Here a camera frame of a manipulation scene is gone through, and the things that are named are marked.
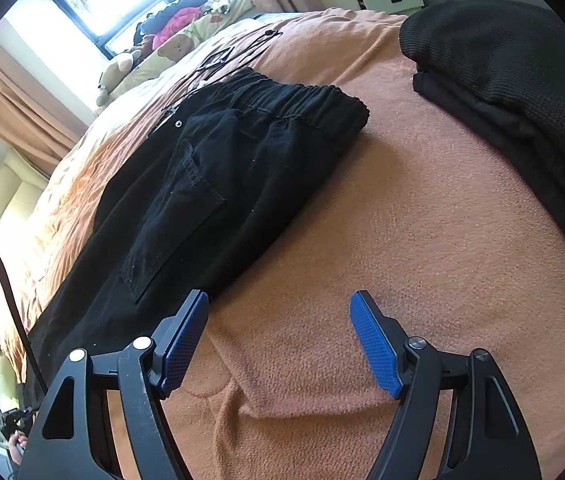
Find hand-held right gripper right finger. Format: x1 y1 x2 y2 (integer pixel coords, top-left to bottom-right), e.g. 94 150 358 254
349 290 543 480

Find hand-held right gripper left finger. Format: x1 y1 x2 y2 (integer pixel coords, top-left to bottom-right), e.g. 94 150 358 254
18 289 210 480

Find black denim pants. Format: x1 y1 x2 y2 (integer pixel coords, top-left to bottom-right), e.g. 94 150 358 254
23 66 370 396

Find orange blanket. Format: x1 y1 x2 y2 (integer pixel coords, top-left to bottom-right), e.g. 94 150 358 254
0 6 565 480

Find white bed sheet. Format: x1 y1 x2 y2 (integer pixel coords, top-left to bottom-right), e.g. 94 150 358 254
91 16 285 123

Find beige teddy bear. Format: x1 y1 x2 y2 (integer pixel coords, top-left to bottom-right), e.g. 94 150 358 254
95 50 139 107

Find plush toys pile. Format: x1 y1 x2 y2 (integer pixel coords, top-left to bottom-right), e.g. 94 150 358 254
107 0 258 102

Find pink cloth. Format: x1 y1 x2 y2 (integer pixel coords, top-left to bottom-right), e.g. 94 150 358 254
152 7 204 52

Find pile of dark clothes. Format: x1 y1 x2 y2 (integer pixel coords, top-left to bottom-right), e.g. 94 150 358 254
134 0 224 45

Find black cable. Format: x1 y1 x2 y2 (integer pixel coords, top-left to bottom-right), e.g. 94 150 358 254
0 207 49 397

